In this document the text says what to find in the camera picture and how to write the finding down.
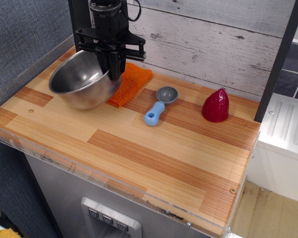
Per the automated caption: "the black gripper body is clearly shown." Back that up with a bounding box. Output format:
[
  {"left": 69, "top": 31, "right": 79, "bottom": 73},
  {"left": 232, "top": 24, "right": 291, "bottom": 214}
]
[{"left": 75, "top": 7, "right": 146, "bottom": 61}]

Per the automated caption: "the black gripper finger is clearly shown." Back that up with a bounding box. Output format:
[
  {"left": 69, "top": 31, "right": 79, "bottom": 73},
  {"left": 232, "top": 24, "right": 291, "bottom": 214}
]
[
  {"left": 108, "top": 51, "right": 126, "bottom": 80},
  {"left": 95, "top": 48, "right": 110, "bottom": 74}
]

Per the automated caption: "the stainless steel pot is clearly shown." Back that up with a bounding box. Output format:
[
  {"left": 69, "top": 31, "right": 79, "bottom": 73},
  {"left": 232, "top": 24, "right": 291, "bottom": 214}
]
[{"left": 49, "top": 51, "right": 122, "bottom": 110}]

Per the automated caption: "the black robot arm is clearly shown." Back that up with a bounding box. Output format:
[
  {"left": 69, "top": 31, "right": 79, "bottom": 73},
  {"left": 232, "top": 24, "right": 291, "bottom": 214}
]
[{"left": 76, "top": 0, "right": 146, "bottom": 81}]

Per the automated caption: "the orange folded cloth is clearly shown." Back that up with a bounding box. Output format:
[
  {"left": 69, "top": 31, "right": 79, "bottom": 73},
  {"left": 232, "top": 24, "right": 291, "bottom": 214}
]
[{"left": 106, "top": 62, "right": 152, "bottom": 108}]

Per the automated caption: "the blue grey measuring scoop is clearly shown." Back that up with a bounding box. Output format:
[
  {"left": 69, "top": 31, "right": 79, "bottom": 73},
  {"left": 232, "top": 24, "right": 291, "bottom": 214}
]
[{"left": 144, "top": 86, "right": 179, "bottom": 126}]

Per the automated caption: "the red strawberry-shaped toy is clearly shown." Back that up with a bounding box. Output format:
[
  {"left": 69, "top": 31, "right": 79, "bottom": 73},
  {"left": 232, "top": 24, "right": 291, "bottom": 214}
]
[{"left": 201, "top": 88, "right": 229, "bottom": 122}]

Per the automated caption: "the clear acrylic table guard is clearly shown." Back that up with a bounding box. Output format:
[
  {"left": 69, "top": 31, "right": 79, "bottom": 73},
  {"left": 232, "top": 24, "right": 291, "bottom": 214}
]
[{"left": 0, "top": 129, "right": 232, "bottom": 238}]

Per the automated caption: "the grey cabinet with button panel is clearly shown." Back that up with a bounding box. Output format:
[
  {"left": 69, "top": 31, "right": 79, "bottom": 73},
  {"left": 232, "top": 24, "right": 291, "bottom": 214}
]
[{"left": 26, "top": 155, "right": 206, "bottom": 238}]

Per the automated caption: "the white ribbed box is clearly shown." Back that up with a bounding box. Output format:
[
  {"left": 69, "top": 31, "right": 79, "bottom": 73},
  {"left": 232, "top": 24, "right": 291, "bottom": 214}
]
[{"left": 247, "top": 94, "right": 298, "bottom": 201}]

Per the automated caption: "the yellow object at corner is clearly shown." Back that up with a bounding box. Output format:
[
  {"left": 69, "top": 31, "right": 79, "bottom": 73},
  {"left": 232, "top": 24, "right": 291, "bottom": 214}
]
[{"left": 0, "top": 229, "right": 21, "bottom": 238}]

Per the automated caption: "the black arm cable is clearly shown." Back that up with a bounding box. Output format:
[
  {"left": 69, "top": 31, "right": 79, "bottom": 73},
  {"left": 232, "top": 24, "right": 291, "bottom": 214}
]
[{"left": 124, "top": 0, "right": 142, "bottom": 22}]

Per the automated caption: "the dark left frame post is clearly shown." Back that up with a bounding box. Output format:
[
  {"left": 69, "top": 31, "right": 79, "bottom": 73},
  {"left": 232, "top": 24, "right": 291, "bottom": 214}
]
[{"left": 68, "top": 0, "right": 92, "bottom": 52}]

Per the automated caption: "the dark frame post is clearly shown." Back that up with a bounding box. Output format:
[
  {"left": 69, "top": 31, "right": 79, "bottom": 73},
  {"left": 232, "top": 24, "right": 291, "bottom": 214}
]
[
  {"left": 68, "top": 0, "right": 92, "bottom": 52},
  {"left": 254, "top": 0, "right": 298, "bottom": 122}
]

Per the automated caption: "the dark right frame post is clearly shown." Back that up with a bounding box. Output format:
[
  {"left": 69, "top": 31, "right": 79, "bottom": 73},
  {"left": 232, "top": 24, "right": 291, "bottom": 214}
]
[{"left": 254, "top": 0, "right": 298, "bottom": 122}]

